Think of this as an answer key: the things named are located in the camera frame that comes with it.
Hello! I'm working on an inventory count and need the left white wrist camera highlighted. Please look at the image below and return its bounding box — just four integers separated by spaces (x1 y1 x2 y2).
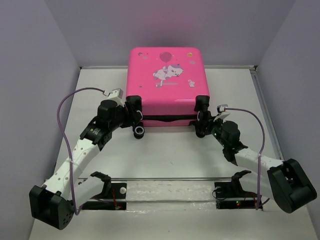
103 88 124 105

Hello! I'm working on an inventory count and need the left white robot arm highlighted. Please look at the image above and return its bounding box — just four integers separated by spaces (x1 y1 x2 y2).
29 99 143 230

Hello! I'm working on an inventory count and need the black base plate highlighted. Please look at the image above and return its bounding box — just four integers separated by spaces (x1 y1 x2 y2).
82 182 127 211
212 181 257 210

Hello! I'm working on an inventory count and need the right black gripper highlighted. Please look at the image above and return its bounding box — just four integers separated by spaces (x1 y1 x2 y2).
195 113 228 148

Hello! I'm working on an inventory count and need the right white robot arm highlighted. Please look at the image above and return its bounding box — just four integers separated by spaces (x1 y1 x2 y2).
194 110 318 213

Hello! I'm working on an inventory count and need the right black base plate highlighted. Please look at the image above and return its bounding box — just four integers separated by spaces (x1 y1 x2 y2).
212 181 257 210

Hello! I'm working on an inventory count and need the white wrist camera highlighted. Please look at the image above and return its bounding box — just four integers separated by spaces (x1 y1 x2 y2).
216 104 230 120
103 88 124 105

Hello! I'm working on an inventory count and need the pink hard-shell suitcase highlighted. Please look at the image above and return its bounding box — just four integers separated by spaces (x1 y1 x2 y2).
125 47 210 139

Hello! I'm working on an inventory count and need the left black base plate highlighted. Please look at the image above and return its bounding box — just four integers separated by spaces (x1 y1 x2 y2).
82 182 127 211

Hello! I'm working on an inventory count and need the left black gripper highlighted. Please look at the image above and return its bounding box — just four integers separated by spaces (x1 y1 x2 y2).
109 101 143 131

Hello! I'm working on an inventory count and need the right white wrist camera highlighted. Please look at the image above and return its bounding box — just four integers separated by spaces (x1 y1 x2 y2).
216 104 230 120

